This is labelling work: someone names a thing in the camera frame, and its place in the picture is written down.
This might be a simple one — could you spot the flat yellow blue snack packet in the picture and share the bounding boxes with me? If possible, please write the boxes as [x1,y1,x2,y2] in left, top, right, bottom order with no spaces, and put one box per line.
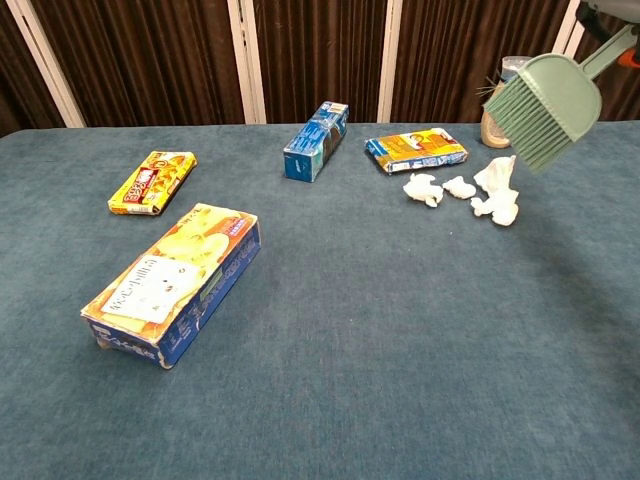
[364,127,470,175]

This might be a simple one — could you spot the white partition frame post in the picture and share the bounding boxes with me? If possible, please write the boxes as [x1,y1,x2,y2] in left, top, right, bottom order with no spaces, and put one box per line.
[226,0,267,125]
[4,0,87,129]
[377,0,404,124]
[549,0,586,59]

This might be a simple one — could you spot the long blue carton box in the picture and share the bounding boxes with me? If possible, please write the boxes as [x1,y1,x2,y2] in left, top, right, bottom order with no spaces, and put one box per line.
[282,100,350,184]

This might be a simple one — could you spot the beige sauce bottle clear cap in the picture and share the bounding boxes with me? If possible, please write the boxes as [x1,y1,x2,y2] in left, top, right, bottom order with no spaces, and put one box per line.
[480,55,534,150]

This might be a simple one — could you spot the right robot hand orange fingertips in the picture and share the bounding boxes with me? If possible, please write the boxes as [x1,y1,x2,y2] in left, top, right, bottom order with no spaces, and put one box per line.
[574,0,640,69]

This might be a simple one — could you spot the large yellow blue snack box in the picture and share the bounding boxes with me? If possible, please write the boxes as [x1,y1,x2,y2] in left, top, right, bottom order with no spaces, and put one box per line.
[80,202,262,370]

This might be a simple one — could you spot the pale green hand broom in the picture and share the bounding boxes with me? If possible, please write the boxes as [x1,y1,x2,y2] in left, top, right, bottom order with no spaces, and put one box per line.
[481,24,639,175]

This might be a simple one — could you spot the small yellow red snack box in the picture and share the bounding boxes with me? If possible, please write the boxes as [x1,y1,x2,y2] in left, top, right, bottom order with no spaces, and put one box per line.
[107,150,198,217]

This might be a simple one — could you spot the blue felt table mat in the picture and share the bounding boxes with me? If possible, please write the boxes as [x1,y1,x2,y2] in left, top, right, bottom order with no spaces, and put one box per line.
[0,119,640,480]

